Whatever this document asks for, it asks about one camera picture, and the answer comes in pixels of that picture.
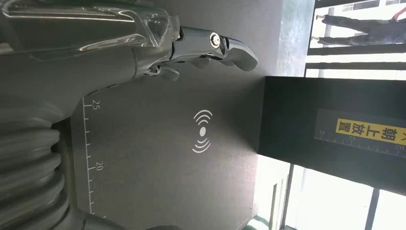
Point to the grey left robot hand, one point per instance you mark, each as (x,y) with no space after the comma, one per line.
(79,60)

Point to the black weighing scale platform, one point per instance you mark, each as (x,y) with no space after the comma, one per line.
(158,177)

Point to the black scale column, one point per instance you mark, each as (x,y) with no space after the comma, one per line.
(291,127)

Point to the person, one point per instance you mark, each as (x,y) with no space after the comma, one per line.
(371,30)

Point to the yellow label sticker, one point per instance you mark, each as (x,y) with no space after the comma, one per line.
(364,131)

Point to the dark window frame bar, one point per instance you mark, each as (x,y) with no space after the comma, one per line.
(355,50)
(355,65)

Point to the dark window frame post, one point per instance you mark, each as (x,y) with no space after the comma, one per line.
(371,209)

